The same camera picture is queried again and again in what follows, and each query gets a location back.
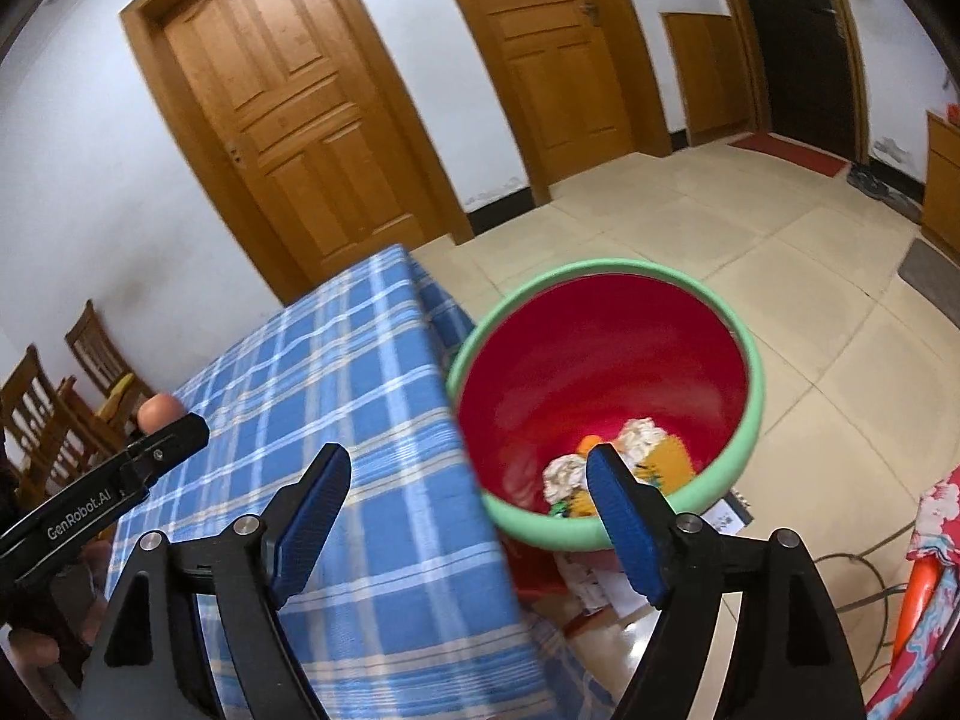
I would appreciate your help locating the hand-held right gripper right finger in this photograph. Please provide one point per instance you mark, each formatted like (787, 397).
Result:
(622, 517)

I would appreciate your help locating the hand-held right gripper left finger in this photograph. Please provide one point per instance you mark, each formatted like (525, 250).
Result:
(311, 517)

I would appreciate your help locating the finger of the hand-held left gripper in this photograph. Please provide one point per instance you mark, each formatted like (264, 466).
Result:
(169, 446)

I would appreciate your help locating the green white toy figure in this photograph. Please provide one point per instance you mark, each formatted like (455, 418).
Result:
(559, 508)

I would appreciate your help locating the white tissue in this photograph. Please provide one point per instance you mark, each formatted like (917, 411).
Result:
(641, 435)
(564, 474)

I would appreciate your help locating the orange peel piece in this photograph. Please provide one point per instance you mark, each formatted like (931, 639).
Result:
(591, 441)

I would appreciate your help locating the red basin with green rim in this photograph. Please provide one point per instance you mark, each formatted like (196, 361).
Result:
(600, 360)

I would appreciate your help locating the person's left hand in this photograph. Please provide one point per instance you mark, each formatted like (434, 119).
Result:
(30, 649)

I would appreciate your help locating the large apple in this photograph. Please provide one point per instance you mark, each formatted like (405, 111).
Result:
(159, 412)

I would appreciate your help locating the printed paper sheets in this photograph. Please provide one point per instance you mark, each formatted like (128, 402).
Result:
(607, 581)

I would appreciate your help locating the yellow seat cushion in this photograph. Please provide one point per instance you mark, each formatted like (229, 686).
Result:
(120, 397)

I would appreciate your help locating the tall wooden chair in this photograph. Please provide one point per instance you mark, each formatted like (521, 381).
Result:
(30, 405)

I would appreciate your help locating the wooden chair with cushion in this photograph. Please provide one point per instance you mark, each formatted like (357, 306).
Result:
(94, 345)

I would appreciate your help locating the blue plaid tablecloth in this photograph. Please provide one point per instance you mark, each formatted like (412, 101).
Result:
(300, 360)

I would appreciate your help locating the floral cloth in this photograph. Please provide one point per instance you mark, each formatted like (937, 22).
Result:
(930, 615)

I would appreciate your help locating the light wooden panel door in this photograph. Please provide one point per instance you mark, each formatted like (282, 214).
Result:
(555, 75)
(300, 112)

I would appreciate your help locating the grey floor mat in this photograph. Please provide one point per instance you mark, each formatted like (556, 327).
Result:
(934, 281)

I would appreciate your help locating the red doormat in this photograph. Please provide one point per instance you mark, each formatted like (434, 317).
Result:
(791, 154)

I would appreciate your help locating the dark shoes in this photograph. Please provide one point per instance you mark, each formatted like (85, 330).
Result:
(885, 191)

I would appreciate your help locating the low wooden cabinet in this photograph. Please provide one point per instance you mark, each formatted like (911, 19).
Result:
(943, 180)

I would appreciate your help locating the dark entrance door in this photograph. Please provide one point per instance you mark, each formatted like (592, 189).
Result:
(802, 52)

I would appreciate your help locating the wooden wall panel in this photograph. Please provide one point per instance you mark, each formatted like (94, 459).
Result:
(712, 82)

